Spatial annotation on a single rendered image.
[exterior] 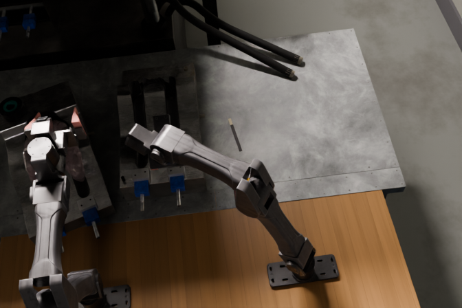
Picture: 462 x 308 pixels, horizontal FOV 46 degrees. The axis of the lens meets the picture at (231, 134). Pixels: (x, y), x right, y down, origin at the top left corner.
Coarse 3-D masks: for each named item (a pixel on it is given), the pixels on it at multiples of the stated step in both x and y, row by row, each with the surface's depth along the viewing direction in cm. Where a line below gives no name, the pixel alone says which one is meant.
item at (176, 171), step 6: (168, 168) 164; (174, 168) 164; (180, 168) 164; (168, 174) 163; (174, 174) 163; (180, 174) 164; (174, 180) 163; (180, 180) 163; (174, 186) 162; (180, 186) 162; (180, 198) 161; (180, 204) 160
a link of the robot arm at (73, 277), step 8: (72, 272) 144; (80, 272) 143; (88, 272) 143; (96, 272) 147; (72, 280) 132; (80, 280) 134; (88, 280) 139; (80, 288) 133; (88, 288) 139; (96, 288) 145; (40, 296) 118; (48, 296) 118; (80, 296) 132; (40, 304) 117; (48, 304) 117
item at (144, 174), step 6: (144, 168) 165; (132, 174) 164; (138, 174) 164; (144, 174) 164; (150, 174) 167; (138, 180) 164; (144, 180) 164; (150, 180) 166; (138, 186) 163; (144, 186) 163; (138, 192) 162; (144, 192) 162
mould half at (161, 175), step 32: (192, 64) 195; (128, 96) 179; (160, 96) 179; (192, 96) 178; (128, 128) 177; (192, 128) 176; (128, 160) 170; (128, 192) 168; (160, 192) 170; (192, 192) 172
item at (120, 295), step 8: (104, 288) 156; (112, 288) 156; (120, 288) 155; (128, 288) 155; (104, 296) 153; (112, 296) 154; (120, 296) 154; (128, 296) 154; (80, 304) 154; (88, 304) 147; (96, 304) 148; (104, 304) 152; (112, 304) 153; (120, 304) 153; (128, 304) 153
